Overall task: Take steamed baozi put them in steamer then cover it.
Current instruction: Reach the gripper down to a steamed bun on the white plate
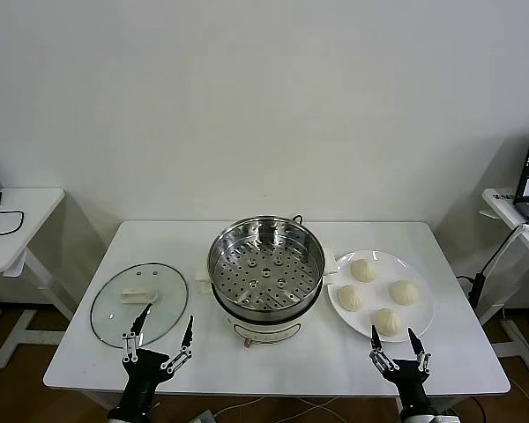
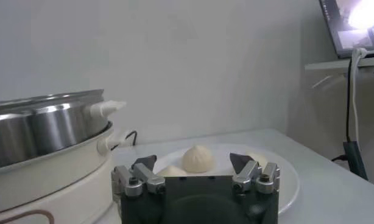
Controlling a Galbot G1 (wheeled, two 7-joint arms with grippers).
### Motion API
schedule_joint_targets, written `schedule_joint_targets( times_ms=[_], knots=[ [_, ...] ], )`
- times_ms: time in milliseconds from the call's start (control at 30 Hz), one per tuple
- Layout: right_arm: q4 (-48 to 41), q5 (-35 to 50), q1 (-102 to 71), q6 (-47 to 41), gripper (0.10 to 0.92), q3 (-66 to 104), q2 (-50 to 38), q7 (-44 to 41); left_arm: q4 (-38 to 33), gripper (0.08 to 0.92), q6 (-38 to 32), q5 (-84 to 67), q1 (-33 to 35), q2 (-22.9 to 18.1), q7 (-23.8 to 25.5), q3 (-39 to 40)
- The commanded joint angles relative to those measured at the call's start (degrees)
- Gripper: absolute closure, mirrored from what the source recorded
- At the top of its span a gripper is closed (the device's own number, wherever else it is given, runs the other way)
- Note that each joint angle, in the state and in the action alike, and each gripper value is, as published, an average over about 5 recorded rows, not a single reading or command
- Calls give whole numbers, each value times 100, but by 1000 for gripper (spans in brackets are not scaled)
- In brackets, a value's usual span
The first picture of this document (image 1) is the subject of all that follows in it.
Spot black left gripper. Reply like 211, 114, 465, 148
116, 302, 196, 412

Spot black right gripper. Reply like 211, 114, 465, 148
369, 324, 432, 412

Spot white steamed baozi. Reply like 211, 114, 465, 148
337, 284, 366, 312
388, 280, 421, 306
350, 258, 379, 283
370, 308, 404, 337

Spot glass lid with white handle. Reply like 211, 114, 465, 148
89, 261, 190, 350

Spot stainless steel steamer pot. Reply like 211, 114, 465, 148
194, 249, 339, 350

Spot perforated steel steamer basket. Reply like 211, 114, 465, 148
207, 214, 327, 313

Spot round white plate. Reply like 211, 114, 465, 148
326, 249, 436, 344

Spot white floor power strip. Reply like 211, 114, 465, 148
183, 408, 217, 423

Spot white standing desk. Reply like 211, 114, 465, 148
480, 188, 529, 382

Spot small white side table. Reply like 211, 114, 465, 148
0, 187, 76, 369

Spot thin white floor cable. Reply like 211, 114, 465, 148
211, 395, 402, 418

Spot black adapter cable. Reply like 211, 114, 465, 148
0, 208, 26, 239

